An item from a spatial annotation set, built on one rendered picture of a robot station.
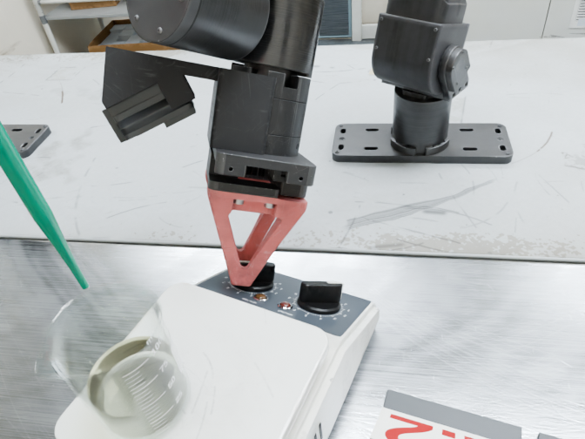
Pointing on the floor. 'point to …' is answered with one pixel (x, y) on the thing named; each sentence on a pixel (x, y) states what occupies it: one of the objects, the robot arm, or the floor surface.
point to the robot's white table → (183, 229)
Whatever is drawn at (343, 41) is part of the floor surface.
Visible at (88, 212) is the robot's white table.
